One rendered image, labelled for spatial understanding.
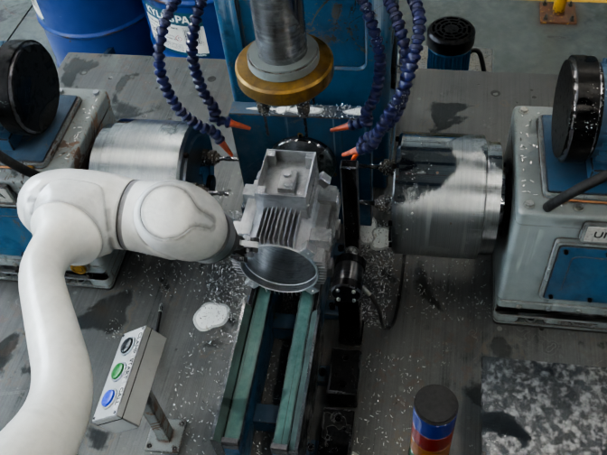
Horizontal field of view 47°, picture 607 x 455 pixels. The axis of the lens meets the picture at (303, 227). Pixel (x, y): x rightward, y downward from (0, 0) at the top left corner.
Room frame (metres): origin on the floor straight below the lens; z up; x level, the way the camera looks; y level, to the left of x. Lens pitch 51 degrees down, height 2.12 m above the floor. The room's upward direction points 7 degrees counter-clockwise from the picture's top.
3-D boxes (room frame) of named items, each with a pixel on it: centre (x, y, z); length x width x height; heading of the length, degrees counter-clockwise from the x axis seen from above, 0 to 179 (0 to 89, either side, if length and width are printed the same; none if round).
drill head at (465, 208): (0.92, -0.31, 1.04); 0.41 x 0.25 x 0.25; 76
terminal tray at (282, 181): (0.95, 0.02, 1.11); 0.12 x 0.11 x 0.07; 164
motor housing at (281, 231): (0.91, 0.03, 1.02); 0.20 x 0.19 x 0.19; 164
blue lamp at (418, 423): (0.41, -0.15, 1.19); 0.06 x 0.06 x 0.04
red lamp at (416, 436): (0.41, -0.15, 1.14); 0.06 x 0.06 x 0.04
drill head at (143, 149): (1.09, 0.35, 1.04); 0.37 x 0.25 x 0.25; 76
